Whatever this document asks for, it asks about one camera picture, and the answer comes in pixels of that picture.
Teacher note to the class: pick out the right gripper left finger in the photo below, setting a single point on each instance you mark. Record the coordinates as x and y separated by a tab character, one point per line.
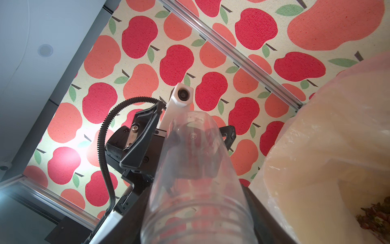
123	225

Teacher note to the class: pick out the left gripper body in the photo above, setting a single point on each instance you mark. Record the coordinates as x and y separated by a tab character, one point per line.
194	164

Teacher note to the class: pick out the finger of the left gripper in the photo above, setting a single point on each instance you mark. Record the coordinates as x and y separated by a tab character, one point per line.
228	134
141	134

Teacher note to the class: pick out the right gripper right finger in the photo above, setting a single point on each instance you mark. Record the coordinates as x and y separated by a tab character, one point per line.
266	228

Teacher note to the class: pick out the clear tea jar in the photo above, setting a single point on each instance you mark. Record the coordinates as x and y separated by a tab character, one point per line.
196	196

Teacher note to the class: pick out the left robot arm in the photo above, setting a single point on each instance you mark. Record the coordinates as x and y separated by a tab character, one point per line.
101	141

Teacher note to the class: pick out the clear plastic bin liner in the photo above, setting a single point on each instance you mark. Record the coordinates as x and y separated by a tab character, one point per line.
329	146

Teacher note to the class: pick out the white trash bin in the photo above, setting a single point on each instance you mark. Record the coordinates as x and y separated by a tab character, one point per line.
332	170

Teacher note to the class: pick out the left aluminium frame post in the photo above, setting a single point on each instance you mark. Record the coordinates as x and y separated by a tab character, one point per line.
230	51

